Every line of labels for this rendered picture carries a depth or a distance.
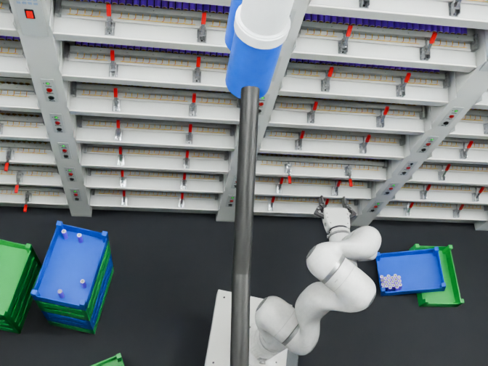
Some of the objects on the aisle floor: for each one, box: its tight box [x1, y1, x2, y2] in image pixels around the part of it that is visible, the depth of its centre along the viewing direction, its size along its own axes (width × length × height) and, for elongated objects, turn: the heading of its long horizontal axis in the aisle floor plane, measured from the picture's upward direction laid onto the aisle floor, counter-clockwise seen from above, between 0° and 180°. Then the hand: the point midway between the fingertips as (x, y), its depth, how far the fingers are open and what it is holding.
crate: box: [409, 244, 464, 307], centre depth 283 cm, size 30×20×8 cm
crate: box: [375, 247, 446, 296], centre depth 277 cm, size 30×20×8 cm
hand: (332, 199), depth 225 cm, fingers open, 8 cm apart
